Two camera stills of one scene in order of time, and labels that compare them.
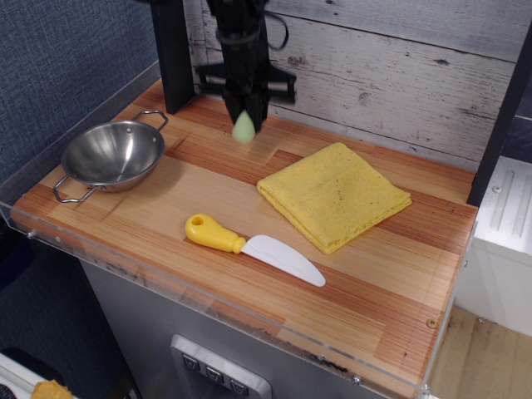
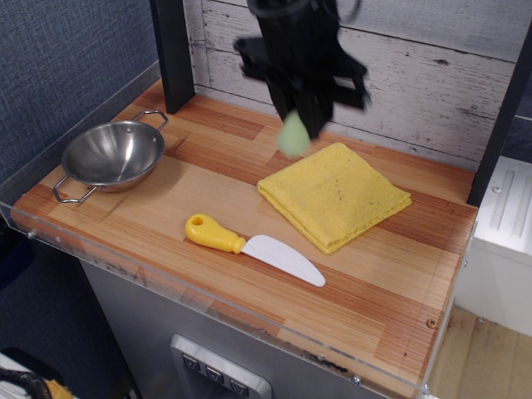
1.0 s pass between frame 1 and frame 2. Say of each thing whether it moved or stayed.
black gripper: moved
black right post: stayed
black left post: stayed
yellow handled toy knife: stayed
